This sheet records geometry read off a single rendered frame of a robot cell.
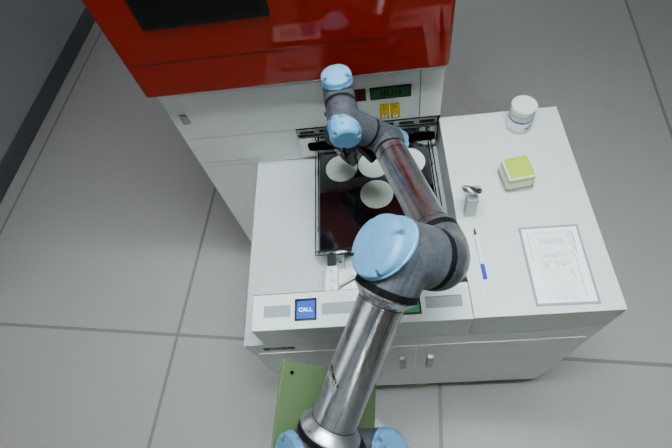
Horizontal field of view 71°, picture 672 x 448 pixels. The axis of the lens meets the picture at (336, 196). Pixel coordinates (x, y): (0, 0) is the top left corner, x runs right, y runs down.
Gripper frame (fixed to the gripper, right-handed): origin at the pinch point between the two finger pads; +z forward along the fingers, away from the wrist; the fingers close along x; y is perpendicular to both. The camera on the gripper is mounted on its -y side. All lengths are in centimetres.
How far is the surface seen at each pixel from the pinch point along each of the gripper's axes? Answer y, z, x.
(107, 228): 134, 98, 64
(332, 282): -15.7, 7.1, 30.8
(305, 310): -17.0, 1.5, 41.8
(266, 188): 26.4, 16.0, 17.3
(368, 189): -5.0, 8.0, 1.3
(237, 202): 48, 41, 21
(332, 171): 8.2, 8.0, 2.7
